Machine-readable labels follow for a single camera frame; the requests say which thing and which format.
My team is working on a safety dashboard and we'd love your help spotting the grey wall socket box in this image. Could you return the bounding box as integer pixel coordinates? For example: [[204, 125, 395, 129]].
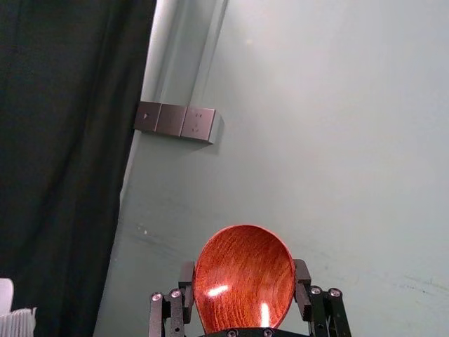
[[133, 100, 226, 145]]

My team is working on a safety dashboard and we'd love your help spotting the white box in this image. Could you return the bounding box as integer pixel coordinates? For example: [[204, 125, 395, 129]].
[[0, 277, 15, 314]]

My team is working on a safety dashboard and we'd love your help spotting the dark curtain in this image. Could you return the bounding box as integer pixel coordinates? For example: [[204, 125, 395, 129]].
[[0, 0, 158, 337]]

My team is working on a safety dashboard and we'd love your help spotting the red-brown wooden spoon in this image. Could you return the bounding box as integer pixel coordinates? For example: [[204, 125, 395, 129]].
[[192, 224, 296, 335]]

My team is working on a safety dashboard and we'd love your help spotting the white pleated object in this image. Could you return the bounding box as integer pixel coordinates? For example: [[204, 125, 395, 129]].
[[0, 306, 38, 337]]

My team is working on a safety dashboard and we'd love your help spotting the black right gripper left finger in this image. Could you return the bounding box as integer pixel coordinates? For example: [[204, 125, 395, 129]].
[[148, 260, 196, 337]]

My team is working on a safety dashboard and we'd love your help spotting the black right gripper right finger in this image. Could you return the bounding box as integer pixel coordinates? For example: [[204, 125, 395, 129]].
[[293, 258, 352, 337]]

